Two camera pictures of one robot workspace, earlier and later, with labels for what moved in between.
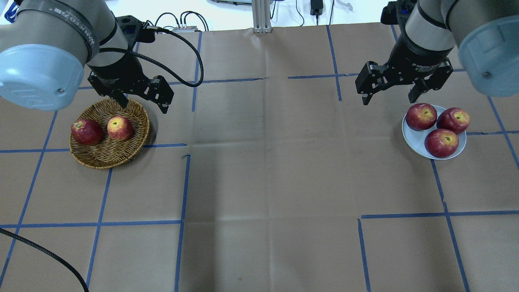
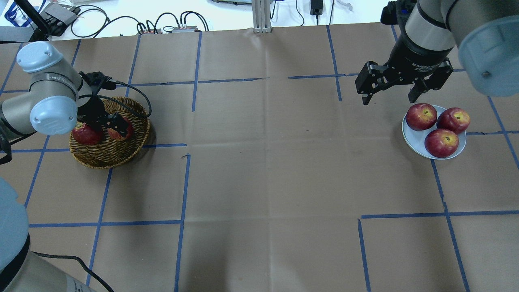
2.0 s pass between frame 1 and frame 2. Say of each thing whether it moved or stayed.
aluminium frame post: stayed
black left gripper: moved
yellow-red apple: stayed
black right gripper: stayed
